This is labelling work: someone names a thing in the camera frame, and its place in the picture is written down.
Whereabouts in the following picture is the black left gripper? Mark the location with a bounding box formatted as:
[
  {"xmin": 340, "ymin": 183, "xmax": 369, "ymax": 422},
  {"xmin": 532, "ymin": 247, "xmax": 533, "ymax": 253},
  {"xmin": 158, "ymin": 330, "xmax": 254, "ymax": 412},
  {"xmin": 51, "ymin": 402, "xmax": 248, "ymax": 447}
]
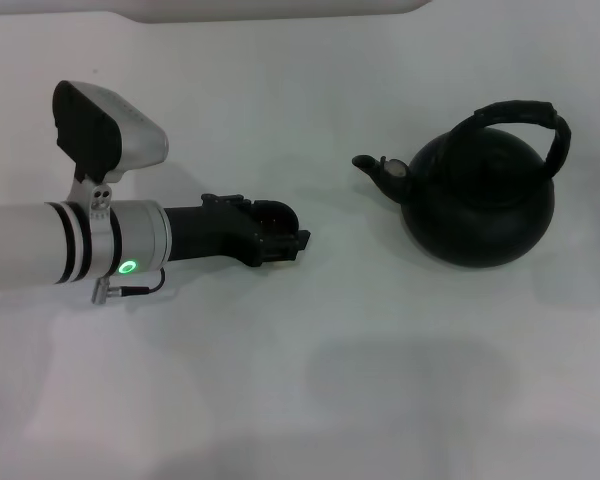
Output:
[{"xmin": 163, "ymin": 191, "xmax": 312, "ymax": 267}]

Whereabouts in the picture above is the small black teacup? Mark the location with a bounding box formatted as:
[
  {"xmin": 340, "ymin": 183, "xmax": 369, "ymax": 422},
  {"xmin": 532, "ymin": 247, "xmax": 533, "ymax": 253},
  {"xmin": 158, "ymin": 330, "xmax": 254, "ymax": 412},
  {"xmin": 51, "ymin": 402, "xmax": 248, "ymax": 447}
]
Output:
[{"xmin": 253, "ymin": 199, "xmax": 300, "ymax": 236}]

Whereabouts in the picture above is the black round teapot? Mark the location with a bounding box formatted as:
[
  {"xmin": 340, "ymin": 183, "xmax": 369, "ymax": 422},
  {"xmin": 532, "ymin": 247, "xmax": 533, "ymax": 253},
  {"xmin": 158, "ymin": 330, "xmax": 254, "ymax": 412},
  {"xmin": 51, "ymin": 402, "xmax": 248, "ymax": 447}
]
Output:
[{"xmin": 351, "ymin": 99, "xmax": 573, "ymax": 270}]

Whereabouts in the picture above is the black cable with metal plug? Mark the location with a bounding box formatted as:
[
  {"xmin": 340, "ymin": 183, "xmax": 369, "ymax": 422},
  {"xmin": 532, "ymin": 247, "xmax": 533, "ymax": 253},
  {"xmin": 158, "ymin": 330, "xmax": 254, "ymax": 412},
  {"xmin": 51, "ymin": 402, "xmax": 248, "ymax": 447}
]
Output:
[{"xmin": 90, "ymin": 267, "xmax": 167, "ymax": 304}]

